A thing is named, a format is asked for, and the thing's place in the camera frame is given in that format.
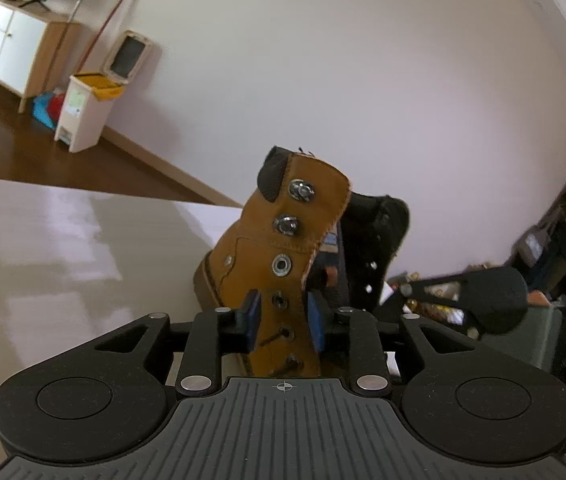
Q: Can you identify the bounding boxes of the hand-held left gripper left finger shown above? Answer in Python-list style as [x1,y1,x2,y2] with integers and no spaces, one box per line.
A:
[96,290,262,399]

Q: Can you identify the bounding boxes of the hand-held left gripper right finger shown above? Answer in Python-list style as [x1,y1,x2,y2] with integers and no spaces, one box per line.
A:
[308,292,472,399]

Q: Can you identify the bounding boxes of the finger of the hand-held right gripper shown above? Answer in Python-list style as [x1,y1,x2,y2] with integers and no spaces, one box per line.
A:
[378,271,470,322]

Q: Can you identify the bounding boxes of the dark brown shoelace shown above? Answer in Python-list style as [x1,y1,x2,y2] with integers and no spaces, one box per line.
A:
[0,327,304,480]

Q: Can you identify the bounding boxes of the brown leather boot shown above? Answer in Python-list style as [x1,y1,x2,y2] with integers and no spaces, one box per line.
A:
[193,145,411,378]

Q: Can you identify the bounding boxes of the group of plastic bottles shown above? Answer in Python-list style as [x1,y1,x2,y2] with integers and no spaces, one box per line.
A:
[388,260,494,328]

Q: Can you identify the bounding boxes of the white pedal trash bin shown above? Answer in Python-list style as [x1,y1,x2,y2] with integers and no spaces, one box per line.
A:
[54,30,154,154]

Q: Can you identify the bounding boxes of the red plastic item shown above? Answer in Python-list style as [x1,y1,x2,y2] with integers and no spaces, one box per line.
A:
[47,91,68,122]

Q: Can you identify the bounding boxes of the blue dustpan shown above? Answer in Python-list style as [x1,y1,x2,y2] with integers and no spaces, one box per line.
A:
[30,94,64,128]

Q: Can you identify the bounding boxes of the blue-tipped mop handle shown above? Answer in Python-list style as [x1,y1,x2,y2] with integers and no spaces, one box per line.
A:
[43,0,87,96]

